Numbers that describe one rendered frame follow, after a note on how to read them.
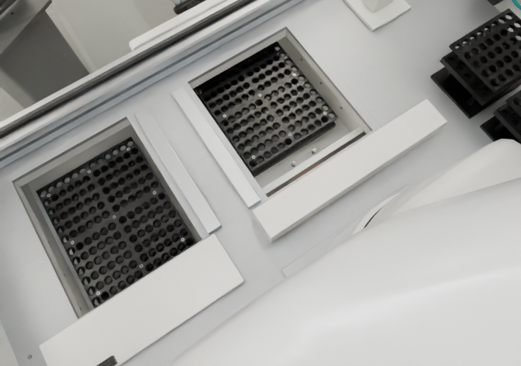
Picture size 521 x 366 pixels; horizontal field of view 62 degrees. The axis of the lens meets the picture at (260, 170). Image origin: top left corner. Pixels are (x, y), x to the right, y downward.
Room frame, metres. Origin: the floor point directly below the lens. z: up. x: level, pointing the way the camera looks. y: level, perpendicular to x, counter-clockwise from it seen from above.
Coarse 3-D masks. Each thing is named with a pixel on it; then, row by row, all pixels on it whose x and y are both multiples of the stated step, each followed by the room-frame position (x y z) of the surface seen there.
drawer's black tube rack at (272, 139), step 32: (256, 64) 0.45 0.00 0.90; (288, 64) 0.45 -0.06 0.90; (224, 96) 0.39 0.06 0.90; (256, 96) 0.39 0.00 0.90; (288, 96) 0.40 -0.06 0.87; (320, 96) 0.38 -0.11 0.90; (224, 128) 0.33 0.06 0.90; (256, 128) 0.34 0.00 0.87; (288, 128) 0.34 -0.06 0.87; (320, 128) 0.32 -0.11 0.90; (256, 160) 0.27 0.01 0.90
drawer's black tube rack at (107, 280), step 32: (128, 160) 0.28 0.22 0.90; (64, 192) 0.24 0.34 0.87; (96, 192) 0.23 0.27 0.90; (128, 192) 0.23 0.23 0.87; (160, 192) 0.22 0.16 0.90; (64, 224) 0.18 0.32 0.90; (96, 224) 0.18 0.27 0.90; (128, 224) 0.17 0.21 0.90; (160, 224) 0.17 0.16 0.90; (96, 256) 0.12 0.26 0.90; (128, 256) 0.13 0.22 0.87; (160, 256) 0.12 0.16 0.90; (96, 288) 0.08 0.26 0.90
